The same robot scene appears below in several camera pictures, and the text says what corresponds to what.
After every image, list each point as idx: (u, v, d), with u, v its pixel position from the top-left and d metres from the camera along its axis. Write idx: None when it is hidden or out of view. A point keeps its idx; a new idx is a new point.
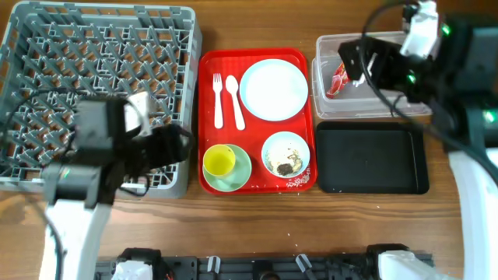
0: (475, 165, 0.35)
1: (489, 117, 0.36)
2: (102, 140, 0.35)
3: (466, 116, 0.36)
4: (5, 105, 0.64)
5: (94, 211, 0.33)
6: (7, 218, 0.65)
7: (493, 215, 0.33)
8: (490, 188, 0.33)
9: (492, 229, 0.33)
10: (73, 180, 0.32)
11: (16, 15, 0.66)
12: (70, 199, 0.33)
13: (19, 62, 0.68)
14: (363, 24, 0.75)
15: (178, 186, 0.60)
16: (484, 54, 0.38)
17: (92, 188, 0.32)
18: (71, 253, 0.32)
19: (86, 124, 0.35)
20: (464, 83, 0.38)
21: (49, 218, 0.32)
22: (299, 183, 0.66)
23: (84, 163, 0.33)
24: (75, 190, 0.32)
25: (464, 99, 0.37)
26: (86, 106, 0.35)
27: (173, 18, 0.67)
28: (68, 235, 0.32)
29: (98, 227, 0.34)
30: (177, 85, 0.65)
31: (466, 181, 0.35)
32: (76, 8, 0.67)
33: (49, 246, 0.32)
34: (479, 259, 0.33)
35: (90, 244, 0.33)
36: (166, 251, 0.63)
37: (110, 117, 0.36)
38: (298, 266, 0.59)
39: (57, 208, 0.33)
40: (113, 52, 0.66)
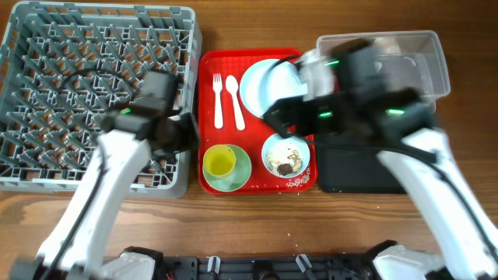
0: (408, 159, 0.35)
1: (398, 113, 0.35)
2: (158, 102, 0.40)
3: (380, 120, 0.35)
4: (5, 105, 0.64)
5: (137, 146, 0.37)
6: (7, 218, 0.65)
7: (438, 195, 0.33)
8: (426, 171, 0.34)
9: (444, 211, 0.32)
10: (131, 119, 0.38)
11: (16, 15, 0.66)
12: (119, 131, 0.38)
13: (19, 62, 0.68)
14: (364, 24, 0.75)
15: (178, 186, 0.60)
16: (366, 68, 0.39)
17: (142, 128, 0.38)
18: (111, 172, 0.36)
19: (148, 87, 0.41)
20: (366, 95, 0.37)
21: (101, 141, 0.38)
22: (299, 183, 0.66)
23: (140, 111, 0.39)
24: (127, 129, 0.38)
25: (376, 106, 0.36)
26: (152, 75, 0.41)
27: (173, 18, 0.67)
28: (113, 158, 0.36)
29: (135, 161, 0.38)
30: (177, 85, 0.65)
31: (405, 176, 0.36)
32: (76, 8, 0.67)
33: (94, 165, 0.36)
34: (449, 240, 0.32)
35: (126, 173, 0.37)
36: (166, 251, 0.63)
37: (168, 88, 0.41)
38: (298, 266, 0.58)
39: (111, 135, 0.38)
40: (113, 52, 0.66)
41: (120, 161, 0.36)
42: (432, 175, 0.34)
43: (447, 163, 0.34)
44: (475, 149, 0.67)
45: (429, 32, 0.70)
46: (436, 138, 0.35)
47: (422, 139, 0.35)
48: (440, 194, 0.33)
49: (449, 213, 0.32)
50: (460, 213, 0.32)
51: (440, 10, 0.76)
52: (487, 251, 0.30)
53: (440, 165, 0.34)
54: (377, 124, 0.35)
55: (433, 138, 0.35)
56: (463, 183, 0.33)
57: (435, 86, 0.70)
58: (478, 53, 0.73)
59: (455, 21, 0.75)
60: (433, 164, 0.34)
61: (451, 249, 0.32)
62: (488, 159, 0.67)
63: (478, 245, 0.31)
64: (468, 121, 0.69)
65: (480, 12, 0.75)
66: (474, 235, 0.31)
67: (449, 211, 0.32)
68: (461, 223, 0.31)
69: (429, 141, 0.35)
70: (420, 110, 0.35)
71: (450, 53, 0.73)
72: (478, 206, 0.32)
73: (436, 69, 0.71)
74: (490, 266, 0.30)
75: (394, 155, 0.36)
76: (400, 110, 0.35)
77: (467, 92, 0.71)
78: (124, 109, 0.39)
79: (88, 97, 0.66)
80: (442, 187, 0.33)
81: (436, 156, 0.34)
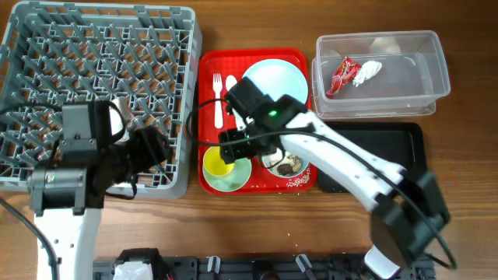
0: (292, 138, 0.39)
1: (275, 113, 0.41)
2: (87, 143, 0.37)
3: (268, 122, 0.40)
4: (5, 105, 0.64)
5: (84, 215, 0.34)
6: (7, 218, 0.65)
7: (327, 153, 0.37)
8: (307, 140, 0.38)
9: (338, 165, 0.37)
10: (61, 180, 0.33)
11: (16, 15, 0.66)
12: (57, 202, 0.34)
13: (19, 62, 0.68)
14: (363, 24, 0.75)
15: (178, 186, 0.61)
16: (250, 92, 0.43)
17: (80, 188, 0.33)
18: (64, 260, 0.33)
19: (71, 128, 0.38)
20: (256, 106, 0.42)
21: (40, 230, 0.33)
22: (299, 183, 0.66)
23: (70, 166, 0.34)
24: (64, 194, 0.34)
25: (266, 111, 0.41)
26: (72, 113, 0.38)
27: (173, 18, 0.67)
28: (60, 243, 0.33)
29: (88, 234, 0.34)
30: (177, 85, 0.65)
31: (301, 151, 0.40)
32: (76, 8, 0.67)
33: (42, 258, 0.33)
34: (355, 186, 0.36)
35: (82, 251, 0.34)
36: (166, 251, 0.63)
37: (92, 124, 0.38)
38: (298, 266, 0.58)
39: (46, 216, 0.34)
40: (113, 52, 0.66)
41: (68, 245, 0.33)
42: (313, 139, 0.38)
43: (323, 128, 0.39)
44: (475, 149, 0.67)
45: (429, 32, 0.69)
46: (309, 116, 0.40)
47: (297, 122, 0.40)
48: (329, 152, 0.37)
49: (340, 163, 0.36)
50: (345, 159, 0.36)
51: (440, 10, 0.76)
52: (376, 176, 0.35)
53: (317, 131, 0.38)
54: (266, 126, 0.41)
55: (308, 115, 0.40)
56: (338, 136, 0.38)
57: (435, 87, 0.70)
58: (477, 53, 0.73)
59: (455, 22, 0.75)
60: (311, 132, 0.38)
61: (356, 190, 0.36)
62: (487, 159, 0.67)
63: (368, 175, 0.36)
64: (468, 121, 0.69)
65: (479, 12, 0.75)
66: (362, 170, 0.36)
67: (341, 162, 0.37)
68: (348, 167, 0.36)
69: (305, 120, 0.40)
70: (290, 110, 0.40)
71: (450, 53, 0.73)
72: (355, 146, 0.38)
73: (436, 68, 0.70)
74: (383, 187, 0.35)
75: (290, 141, 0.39)
76: (277, 112, 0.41)
77: (467, 92, 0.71)
78: (49, 171, 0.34)
79: (88, 98, 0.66)
80: (322, 145, 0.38)
81: (311, 127, 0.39)
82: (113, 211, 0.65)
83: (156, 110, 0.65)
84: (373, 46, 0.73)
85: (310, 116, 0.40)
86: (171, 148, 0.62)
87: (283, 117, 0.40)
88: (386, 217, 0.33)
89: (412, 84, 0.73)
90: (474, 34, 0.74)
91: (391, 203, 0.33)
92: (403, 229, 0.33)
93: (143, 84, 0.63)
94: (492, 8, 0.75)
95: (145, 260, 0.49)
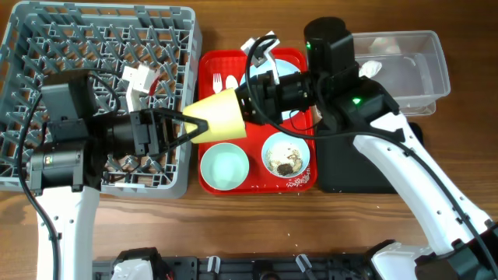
0: (376, 141, 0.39)
1: (356, 101, 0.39)
2: (76, 124, 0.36)
3: (343, 112, 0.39)
4: (5, 104, 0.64)
5: (82, 192, 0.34)
6: (6, 218, 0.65)
7: (408, 171, 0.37)
8: (391, 148, 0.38)
9: (416, 187, 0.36)
10: (59, 162, 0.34)
11: (16, 15, 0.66)
12: (57, 183, 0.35)
13: (19, 62, 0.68)
14: (363, 24, 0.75)
15: (178, 186, 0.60)
16: (343, 58, 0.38)
17: (78, 169, 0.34)
18: (65, 236, 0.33)
19: (56, 110, 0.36)
20: (338, 82, 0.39)
21: (40, 207, 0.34)
22: (299, 183, 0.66)
23: (66, 149, 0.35)
24: (63, 175, 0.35)
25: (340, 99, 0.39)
26: (52, 95, 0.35)
27: (173, 18, 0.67)
28: (60, 219, 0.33)
29: (87, 211, 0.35)
30: (177, 85, 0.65)
31: (379, 159, 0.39)
32: (76, 8, 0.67)
33: (43, 236, 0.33)
34: (427, 216, 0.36)
35: (82, 227, 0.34)
36: (166, 251, 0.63)
37: (75, 100, 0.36)
38: (298, 266, 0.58)
39: (47, 195, 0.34)
40: (113, 52, 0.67)
41: (68, 221, 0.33)
42: (398, 152, 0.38)
43: (411, 140, 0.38)
44: (475, 149, 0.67)
45: (429, 31, 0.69)
46: (398, 117, 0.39)
47: (387, 120, 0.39)
48: (411, 169, 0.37)
49: (421, 187, 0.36)
50: (427, 181, 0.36)
51: (440, 10, 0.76)
52: (461, 221, 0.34)
53: (405, 142, 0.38)
54: (345, 114, 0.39)
55: (399, 118, 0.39)
56: (423, 152, 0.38)
57: (435, 87, 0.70)
58: (476, 54, 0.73)
59: (454, 22, 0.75)
60: (399, 142, 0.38)
61: (430, 224, 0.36)
62: (487, 159, 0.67)
63: (452, 213, 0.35)
64: (468, 121, 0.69)
65: (478, 12, 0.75)
66: (443, 204, 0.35)
67: (420, 185, 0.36)
68: (436, 197, 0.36)
69: (393, 122, 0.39)
70: (378, 96, 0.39)
71: (450, 53, 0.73)
72: (446, 177, 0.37)
73: (436, 69, 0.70)
74: (466, 235, 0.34)
75: (363, 139, 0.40)
76: (362, 99, 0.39)
77: (466, 92, 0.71)
78: (46, 155, 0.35)
79: None
80: (407, 161, 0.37)
81: (400, 134, 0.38)
82: (113, 211, 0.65)
83: None
84: (373, 46, 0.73)
85: (401, 118, 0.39)
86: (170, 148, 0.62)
87: (365, 105, 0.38)
88: (457, 267, 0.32)
89: (412, 83, 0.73)
90: (474, 34, 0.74)
91: (470, 253, 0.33)
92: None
93: None
94: (491, 8, 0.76)
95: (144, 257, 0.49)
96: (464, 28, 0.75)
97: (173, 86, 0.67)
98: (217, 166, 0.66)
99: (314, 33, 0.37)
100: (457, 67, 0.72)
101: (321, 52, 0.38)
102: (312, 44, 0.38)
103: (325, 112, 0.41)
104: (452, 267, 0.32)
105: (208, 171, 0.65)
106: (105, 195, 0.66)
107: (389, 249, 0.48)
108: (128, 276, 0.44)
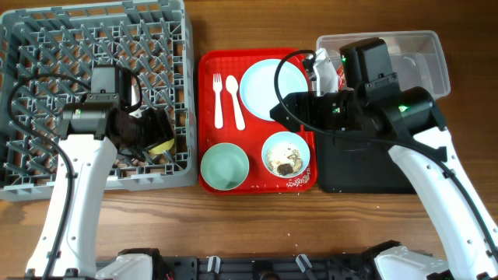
0: (415, 158, 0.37)
1: (403, 108, 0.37)
2: (110, 96, 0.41)
3: (387, 117, 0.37)
4: (5, 113, 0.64)
5: (103, 141, 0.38)
6: (6, 219, 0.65)
7: (446, 193, 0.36)
8: (430, 166, 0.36)
9: (451, 210, 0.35)
10: (85, 116, 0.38)
11: (3, 25, 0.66)
12: (80, 132, 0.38)
13: (13, 71, 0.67)
14: (362, 24, 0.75)
15: (191, 171, 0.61)
16: (379, 64, 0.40)
17: (101, 127, 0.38)
18: (80, 176, 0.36)
19: (98, 83, 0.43)
20: (380, 89, 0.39)
21: (61, 148, 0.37)
22: (299, 183, 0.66)
23: (96, 106, 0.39)
24: (88, 124, 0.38)
25: (381, 103, 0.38)
26: (101, 71, 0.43)
27: (162, 9, 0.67)
28: (78, 161, 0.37)
29: (104, 159, 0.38)
30: (176, 75, 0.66)
31: (414, 174, 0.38)
32: (64, 12, 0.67)
33: (61, 173, 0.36)
34: (454, 242, 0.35)
35: (96, 174, 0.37)
36: (166, 251, 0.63)
37: (118, 82, 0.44)
38: (298, 266, 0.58)
39: (69, 139, 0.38)
40: (106, 50, 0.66)
41: (85, 163, 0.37)
42: (438, 172, 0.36)
43: (452, 160, 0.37)
44: (475, 149, 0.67)
45: (429, 32, 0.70)
46: (444, 134, 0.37)
47: (431, 135, 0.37)
48: (449, 192, 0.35)
49: (456, 212, 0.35)
50: (462, 207, 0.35)
51: (440, 9, 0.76)
52: (490, 253, 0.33)
53: (446, 162, 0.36)
54: (389, 121, 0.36)
55: (444, 134, 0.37)
56: (464, 176, 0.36)
57: (435, 87, 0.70)
58: (477, 54, 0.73)
59: (455, 22, 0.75)
60: (441, 161, 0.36)
61: (455, 250, 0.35)
62: (488, 159, 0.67)
63: (482, 245, 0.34)
64: (468, 121, 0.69)
65: (478, 12, 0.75)
66: (475, 232, 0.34)
67: (455, 209, 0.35)
68: (468, 225, 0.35)
69: (438, 138, 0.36)
70: (424, 105, 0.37)
71: (450, 54, 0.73)
72: (482, 205, 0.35)
73: (436, 69, 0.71)
74: (492, 269, 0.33)
75: (401, 151, 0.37)
76: (408, 106, 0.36)
77: (467, 92, 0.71)
78: (75, 109, 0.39)
79: (68, 100, 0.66)
80: (446, 182, 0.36)
81: (443, 152, 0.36)
82: (112, 211, 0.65)
83: (157, 103, 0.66)
84: None
85: (447, 136, 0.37)
86: (179, 137, 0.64)
87: (411, 112, 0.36)
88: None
89: (413, 83, 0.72)
90: (474, 33, 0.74)
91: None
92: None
93: (143, 78, 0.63)
94: (491, 7, 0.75)
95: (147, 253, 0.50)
96: (463, 27, 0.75)
97: (171, 77, 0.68)
98: (217, 166, 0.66)
99: (347, 47, 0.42)
100: (457, 67, 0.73)
101: (353, 63, 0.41)
102: (347, 56, 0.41)
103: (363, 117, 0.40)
104: None
105: (208, 171, 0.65)
106: (105, 195, 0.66)
107: (395, 253, 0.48)
108: (128, 261, 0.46)
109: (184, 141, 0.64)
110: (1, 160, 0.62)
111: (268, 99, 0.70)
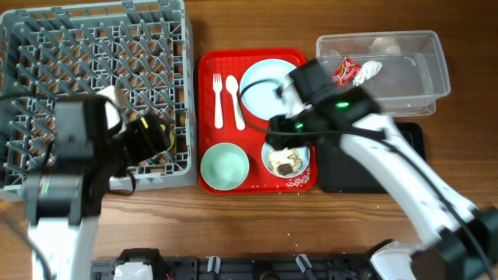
0: (357, 140, 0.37)
1: (342, 106, 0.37)
2: (82, 146, 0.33)
3: (329, 117, 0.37)
4: (5, 113, 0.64)
5: (79, 228, 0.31)
6: (6, 219, 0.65)
7: (392, 165, 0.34)
8: (373, 145, 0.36)
9: (401, 179, 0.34)
10: (54, 196, 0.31)
11: (3, 25, 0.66)
12: (51, 214, 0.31)
13: (13, 71, 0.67)
14: (362, 25, 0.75)
15: (191, 171, 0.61)
16: (319, 77, 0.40)
17: (75, 207, 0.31)
18: (60, 278, 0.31)
19: (64, 130, 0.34)
20: (320, 96, 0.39)
21: (33, 242, 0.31)
22: (299, 183, 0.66)
23: (65, 175, 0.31)
24: (57, 202, 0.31)
25: (326, 106, 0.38)
26: (65, 113, 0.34)
27: (162, 9, 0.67)
28: (55, 258, 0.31)
29: (84, 250, 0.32)
30: (176, 75, 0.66)
31: (363, 156, 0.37)
32: (64, 12, 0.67)
33: (40, 270, 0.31)
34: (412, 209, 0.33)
35: (78, 271, 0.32)
36: (166, 251, 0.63)
37: (90, 119, 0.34)
38: (298, 266, 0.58)
39: (40, 229, 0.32)
40: (106, 50, 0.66)
41: (63, 260, 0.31)
42: (380, 148, 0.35)
43: (393, 136, 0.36)
44: (475, 149, 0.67)
45: (429, 32, 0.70)
46: (383, 118, 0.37)
47: (369, 123, 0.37)
48: (394, 162, 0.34)
49: (404, 179, 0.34)
50: (411, 174, 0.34)
51: (440, 9, 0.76)
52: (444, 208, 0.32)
53: (388, 140, 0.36)
54: (332, 118, 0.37)
55: (383, 118, 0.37)
56: (407, 149, 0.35)
57: (435, 88, 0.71)
58: (477, 54, 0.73)
59: (454, 22, 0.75)
60: (382, 139, 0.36)
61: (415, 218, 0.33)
62: (488, 159, 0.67)
63: (435, 204, 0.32)
64: (468, 121, 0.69)
65: (478, 12, 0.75)
66: (429, 194, 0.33)
67: (404, 177, 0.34)
68: (418, 189, 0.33)
69: (377, 124, 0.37)
70: (362, 100, 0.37)
71: (450, 54, 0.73)
72: (428, 168, 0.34)
73: (436, 69, 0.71)
74: (450, 223, 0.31)
75: (346, 139, 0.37)
76: (348, 103, 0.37)
77: (467, 92, 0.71)
78: (42, 183, 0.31)
79: None
80: (391, 155, 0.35)
81: (384, 132, 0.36)
82: (112, 211, 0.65)
83: (157, 103, 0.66)
84: (374, 46, 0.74)
85: (384, 120, 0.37)
86: (179, 137, 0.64)
87: (350, 107, 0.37)
88: (446, 256, 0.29)
89: (412, 83, 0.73)
90: (473, 33, 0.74)
91: (455, 239, 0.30)
92: (459, 269, 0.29)
93: (142, 78, 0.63)
94: (491, 7, 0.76)
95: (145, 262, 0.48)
96: (463, 27, 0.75)
97: (171, 77, 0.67)
98: (217, 166, 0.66)
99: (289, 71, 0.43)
100: (458, 68, 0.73)
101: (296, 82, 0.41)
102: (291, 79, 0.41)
103: (313, 120, 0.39)
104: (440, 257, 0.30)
105: (208, 171, 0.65)
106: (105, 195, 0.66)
107: (387, 247, 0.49)
108: None
109: (184, 141, 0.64)
110: (1, 160, 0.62)
111: (268, 99, 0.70)
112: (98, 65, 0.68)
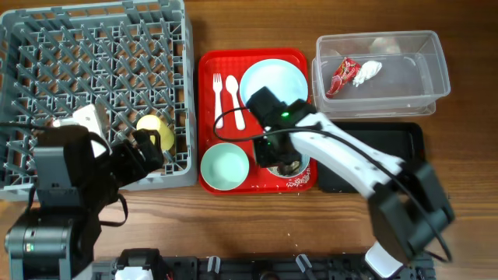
0: (298, 138, 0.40)
1: (285, 116, 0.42)
2: (68, 194, 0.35)
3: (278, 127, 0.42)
4: (5, 113, 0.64)
5: None
6: (7, 219, 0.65)
7: (329, 148, 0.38)
8: (312, 137, 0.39)
9: (338, 158, 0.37)
10: (40, 253, 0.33)
11: (3, 24, 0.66)
12: (40, 267, 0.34)
13: (13, 71, 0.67)
14: (362, 25, 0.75)
15: (191, 171, 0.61)
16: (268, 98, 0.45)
17: (61, 262, 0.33)
18: None
19: (46, 176, 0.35)
20: (268, 111, 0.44)
21: None
22: (299, 183, 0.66)
23: (48, 232, 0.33)
24: (44, 257, 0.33)
25: (274, 118, 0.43)
26: (46, 158, 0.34)
27: (162, 9, 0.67)
28: None
29: None
30: (176, 75, 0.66)
31: (308, 150, 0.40)
32: (64, 12, 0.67)
33: None
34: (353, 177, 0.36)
35: None
36: (166, 251, 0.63)
37: (70, 165, 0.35)
38: (298, 266, 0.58)
39: None
40: (106, 50, 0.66)
41: None
42: (318, 137, 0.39)
43: (327, 124, 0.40)
44: (475, 149, 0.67)
45: (429, 32, 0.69)
46: (317, 116, 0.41)
47: (308, 121, 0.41)
48: (330, 146, 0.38)
49: (339, 155, 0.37)
50: (345, 151, 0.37)
51: (440, 9, 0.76)
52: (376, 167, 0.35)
53: (324, 128, 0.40)
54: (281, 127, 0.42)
55: (317, 116, 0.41)
56: (340, 132, 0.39)
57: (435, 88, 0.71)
58: (477, 54, 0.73)
59: (455, 21, 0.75)
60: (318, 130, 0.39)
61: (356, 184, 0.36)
62: (488, 159, 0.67)
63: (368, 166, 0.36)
64: (468, 122, 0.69)
65: (478, 12, 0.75)
66: (362, 162, 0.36)
67: (339, 155, 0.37)
68: (352, 159, 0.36)
69: (313, 120, 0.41)
70: (302, 107, 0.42)
71: (450, 54, 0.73)
72: (359, 142, 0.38)
73: (436, 69, 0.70)
74: (383, 177, 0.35)
75: (296, 141, 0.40)
76: (289, 112, 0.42)
77: (467, 92, 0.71)
78: (26, 242, 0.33)
79: (68, 100, 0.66)
80: (327, 141, 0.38)
81: (318, 125, 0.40)
82: (113, 211, 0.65)
83: (157, 103, 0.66)
84: (374, 46, 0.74)
85: (319, 116, 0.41)
86: (179, 137, 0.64)
87: (292, 114, 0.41)
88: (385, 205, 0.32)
89: (412, 83, 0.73)
90: (473, 33, 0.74)
91: (389, 190, 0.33)
92: (396, 216, 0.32)
93: (142, 78, 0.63)
94: (491, 7, 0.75)
95: (145, 266, 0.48)
96: (463, 27, 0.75)
97: (171, 77, 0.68)
98: (216, 166, 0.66)
99: None
100: (457, 68, 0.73)
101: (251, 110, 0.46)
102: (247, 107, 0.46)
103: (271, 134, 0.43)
104: (379, 211, 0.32)
105: (208, 172, 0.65)
106: None
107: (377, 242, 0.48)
108: None
109: (184, 141, 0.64)
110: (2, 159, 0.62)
111: None
112: (98, 65, 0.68)
